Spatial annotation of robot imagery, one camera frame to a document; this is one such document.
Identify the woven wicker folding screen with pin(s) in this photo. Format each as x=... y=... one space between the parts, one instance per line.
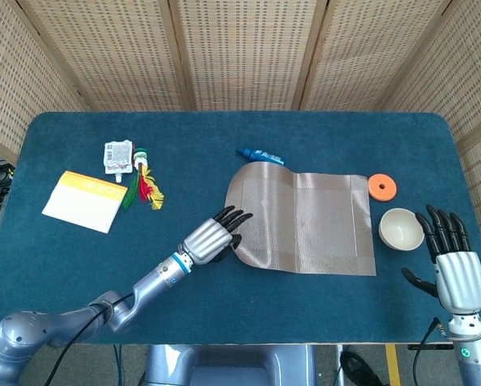
x=244 y=52

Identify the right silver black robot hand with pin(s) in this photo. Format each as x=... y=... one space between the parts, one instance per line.
x=461 y=277

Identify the orange disc with hole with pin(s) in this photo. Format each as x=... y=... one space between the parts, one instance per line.
x=375 y=193

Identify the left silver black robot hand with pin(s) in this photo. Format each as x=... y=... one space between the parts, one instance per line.
x=206 y=241

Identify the beige woven placemat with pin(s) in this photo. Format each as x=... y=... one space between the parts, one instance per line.
x=313 y=221

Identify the white round bowl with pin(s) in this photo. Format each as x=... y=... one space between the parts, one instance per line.
x=401 y=231

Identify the colourful feather shuttlecock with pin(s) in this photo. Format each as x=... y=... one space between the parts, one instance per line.
x=144 y=187

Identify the blue felt table cover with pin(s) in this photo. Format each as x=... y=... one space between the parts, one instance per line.
x=224 y=128

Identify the white spouted food pouch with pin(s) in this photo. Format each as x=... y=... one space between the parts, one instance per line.
x=117 y=157

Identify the blue spray bottle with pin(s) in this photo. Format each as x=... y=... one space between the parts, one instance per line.
x=264 y=156

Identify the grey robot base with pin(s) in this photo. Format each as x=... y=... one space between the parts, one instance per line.
x=232 y=364

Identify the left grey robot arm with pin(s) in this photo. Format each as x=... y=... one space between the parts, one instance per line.
x=152 y=283

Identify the yellow and white book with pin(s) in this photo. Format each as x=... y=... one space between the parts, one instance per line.
x=83 y=201

